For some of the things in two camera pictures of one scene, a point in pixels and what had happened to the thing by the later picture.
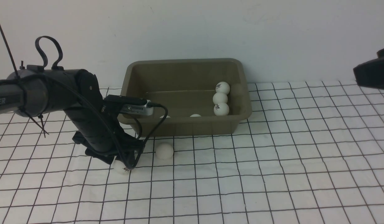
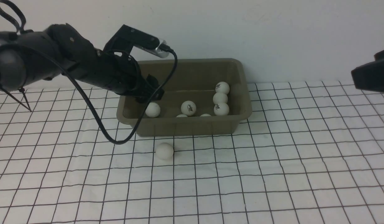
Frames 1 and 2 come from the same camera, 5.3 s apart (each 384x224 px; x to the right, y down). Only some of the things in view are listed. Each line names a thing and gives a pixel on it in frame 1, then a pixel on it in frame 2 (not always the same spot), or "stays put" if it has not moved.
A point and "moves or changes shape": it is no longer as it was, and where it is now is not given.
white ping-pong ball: [164, 151] stays put
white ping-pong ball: [120, 168] moves or changes shape
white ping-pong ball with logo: [222, 87] stays put
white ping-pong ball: [221, 109] stays put
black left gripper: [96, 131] → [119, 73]
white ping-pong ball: [220, 97] stays put
